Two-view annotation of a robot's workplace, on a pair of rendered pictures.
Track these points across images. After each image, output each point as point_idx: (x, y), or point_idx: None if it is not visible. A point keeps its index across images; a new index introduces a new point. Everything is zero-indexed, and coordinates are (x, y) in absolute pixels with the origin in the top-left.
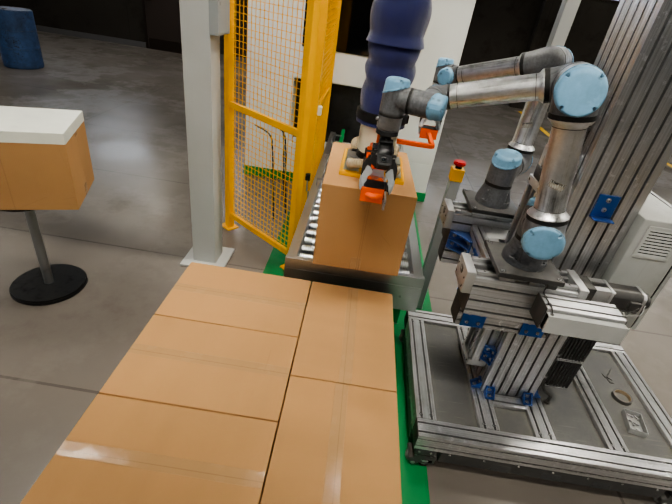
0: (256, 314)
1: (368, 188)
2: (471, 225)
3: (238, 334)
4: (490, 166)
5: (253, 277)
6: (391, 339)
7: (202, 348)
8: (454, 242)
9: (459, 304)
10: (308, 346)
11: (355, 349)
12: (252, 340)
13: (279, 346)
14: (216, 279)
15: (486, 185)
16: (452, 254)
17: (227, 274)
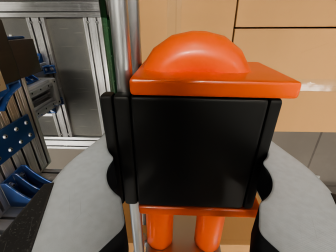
0: (286, 57)
1: (248, 79)
2: (2, 217)
3: (309, 14)
4: None
5: (289, 121)
6: None
7: None
8: (37, 187)
9: (11, 46)
10: (222, 13)
11: (165, 22)
12: (291, 7)
13: (257, 4)
14: (334, 108)
15: None
16: (49, 177)
17: (321, 120)
